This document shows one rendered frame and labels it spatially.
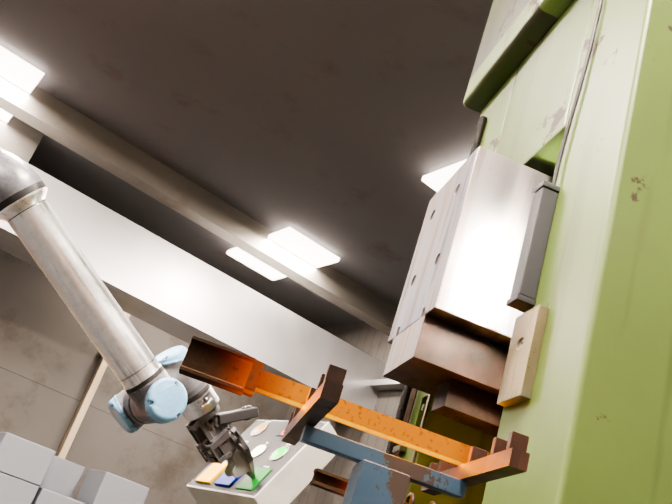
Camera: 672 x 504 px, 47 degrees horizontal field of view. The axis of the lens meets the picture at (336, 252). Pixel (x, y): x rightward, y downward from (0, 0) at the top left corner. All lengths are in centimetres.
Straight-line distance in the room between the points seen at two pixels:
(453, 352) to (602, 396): 44
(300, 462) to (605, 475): 93
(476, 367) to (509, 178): 42
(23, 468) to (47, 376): 194
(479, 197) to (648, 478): 70
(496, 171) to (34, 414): 680
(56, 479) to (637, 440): 597
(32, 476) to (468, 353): 508
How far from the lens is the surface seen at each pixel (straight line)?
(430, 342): 158
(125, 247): 673
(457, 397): 162
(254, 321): 716
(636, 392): 127
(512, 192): 172
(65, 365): 818
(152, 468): 849
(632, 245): 135
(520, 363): 138
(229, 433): 188
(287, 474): 193
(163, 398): 163
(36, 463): 638
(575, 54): 190
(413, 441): 97
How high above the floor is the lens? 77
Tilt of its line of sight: 24 degrees up
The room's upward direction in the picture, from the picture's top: 19 degrees clockwise
